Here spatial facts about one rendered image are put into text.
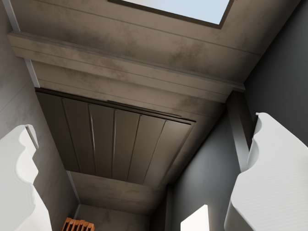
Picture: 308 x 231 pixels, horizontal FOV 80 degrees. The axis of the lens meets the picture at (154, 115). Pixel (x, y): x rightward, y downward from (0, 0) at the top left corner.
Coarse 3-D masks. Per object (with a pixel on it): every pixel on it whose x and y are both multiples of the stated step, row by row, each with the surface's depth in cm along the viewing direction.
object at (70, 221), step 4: (68, 220) 645; (72, 220) 646; (76, 220) 654; (80, 220) 654; (84, 220) 656; (64, 224) 636; (68, 224) 638; (72, 224) 642; (76, 224) 647; (80, 224) 647; (84, 224) 648; (88, 224) 648; (92, 224) 650; (68, 228) 632; (72, 228) 633; (76, 228) 678; (80, 228) 672; (84, 228) 672; (88, 228) 672; (92, 228) 651
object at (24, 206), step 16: (16, 128) 10; (32, 128) 12; (0, 144) 9; (16, 144) 9; (32, 144) 10; (0, 160) 8; (16, 160) 8; (32, 160) 9; (0, 176) 7; (16, 176) 7; (32, 176) 9; (0, 192) 6; (16, 192) 6; (32, 192) 6; (0, 208) 6; (16, 208) 6; (32, 208) 6; (0, 224) 5; (16, 224) 5; (32, 224) 6; (48, 224) 7
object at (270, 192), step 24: (264, 120) 9; (264, 144) 8; (288, 144) 8; (264, 168) 7; (288, 168) 7; (240, 192) 6; (264, 192) 6; (288, 192) 6; (240, 216) 5; (264, 216) 5; (288, 216) 5
